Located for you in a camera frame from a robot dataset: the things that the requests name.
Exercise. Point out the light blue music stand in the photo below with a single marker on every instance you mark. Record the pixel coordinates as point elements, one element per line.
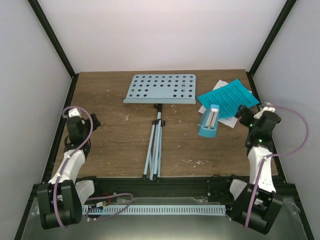
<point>159,89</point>

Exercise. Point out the blue sheet music page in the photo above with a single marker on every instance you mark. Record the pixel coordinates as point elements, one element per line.
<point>228,98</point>

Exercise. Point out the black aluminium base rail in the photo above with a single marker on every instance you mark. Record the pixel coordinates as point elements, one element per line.
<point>216,188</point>

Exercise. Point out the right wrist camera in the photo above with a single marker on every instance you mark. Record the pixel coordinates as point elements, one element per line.
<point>264,107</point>

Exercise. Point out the light blue slotted cable duct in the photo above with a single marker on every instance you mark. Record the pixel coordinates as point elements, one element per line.
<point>199,210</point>

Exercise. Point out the left black frame post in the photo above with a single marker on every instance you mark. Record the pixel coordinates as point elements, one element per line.
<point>43,20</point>

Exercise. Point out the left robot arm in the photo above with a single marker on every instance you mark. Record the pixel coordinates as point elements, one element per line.
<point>60,200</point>

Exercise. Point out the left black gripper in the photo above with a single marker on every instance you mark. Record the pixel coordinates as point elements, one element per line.
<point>97,123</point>

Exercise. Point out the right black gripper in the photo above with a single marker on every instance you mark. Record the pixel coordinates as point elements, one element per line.
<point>244,109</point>

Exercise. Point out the blue metronome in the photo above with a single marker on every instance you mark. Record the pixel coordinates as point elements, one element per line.
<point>208,123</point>

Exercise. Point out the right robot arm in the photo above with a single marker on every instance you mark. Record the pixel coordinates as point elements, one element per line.
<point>256,203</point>

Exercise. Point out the black frame post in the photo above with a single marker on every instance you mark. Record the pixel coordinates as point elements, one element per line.
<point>279,22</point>
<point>43,20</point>

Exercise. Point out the right black frame post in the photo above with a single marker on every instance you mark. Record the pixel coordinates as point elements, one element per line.
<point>279,22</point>

